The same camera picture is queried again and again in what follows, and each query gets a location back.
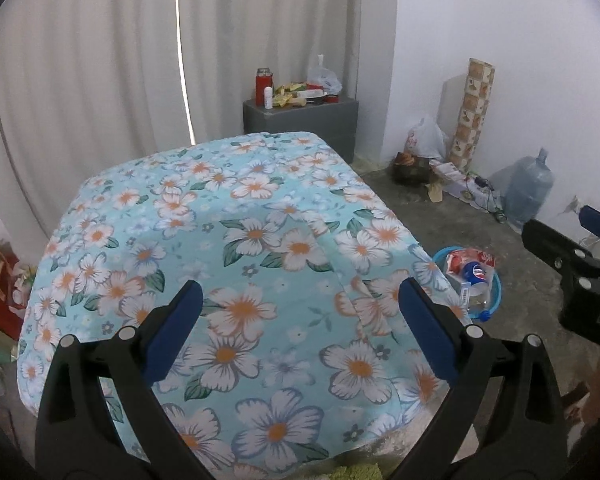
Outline white small bottle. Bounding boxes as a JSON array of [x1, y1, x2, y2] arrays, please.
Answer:
[[263, 86, 274, 110]]

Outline red snack wrapper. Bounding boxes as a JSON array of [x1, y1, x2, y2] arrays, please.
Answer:
[[444, 247, 495, 275]]

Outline patterned rolled mat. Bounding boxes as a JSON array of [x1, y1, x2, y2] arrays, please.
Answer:
[[449, 58, 495, 172]]

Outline white plastic bag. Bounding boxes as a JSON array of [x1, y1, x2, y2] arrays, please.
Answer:
[[405, 115, 449, 160]]

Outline person's right hand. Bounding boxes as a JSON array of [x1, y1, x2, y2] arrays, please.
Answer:
[[562, 358, 600, 427]]

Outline blue mesh trash basket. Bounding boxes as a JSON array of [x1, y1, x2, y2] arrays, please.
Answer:
[[434, 246, 502, 322]]

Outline yellow snack packets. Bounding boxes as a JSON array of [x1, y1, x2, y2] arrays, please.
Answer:
[[273, 82, 326, 108]]

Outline clear plastic bag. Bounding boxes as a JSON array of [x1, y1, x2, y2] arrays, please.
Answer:
[[306, 54, 342, 96]]

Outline large blue water jug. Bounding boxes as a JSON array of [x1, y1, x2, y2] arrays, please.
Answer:
[[504, 148, 555, 231]]

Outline clear Pepsi plastic bottle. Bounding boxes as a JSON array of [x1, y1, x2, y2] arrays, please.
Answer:
[[460, 262, 492, 322]]

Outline floral blue bed sheet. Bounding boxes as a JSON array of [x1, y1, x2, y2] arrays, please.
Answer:
[[17, 132, 458, 479]]

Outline white curtain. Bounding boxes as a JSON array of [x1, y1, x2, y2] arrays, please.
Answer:
[[0, 0, 399, 261]]

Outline dark bag on floor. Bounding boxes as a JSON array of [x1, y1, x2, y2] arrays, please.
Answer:
[[389, 152, 434, 186]]

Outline red thermos bottle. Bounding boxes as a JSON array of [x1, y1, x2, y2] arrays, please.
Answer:
[[254, 67, 273, 107]]

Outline white power strip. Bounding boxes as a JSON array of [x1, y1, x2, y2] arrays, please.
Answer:
[[443, 172, 502, 211]]

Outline red gift bag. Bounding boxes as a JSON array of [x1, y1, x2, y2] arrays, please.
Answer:
[[0, 244, 23, 341]]

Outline grey bedside cabinet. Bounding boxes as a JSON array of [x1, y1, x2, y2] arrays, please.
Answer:
[[242, 96, 358, 162]]

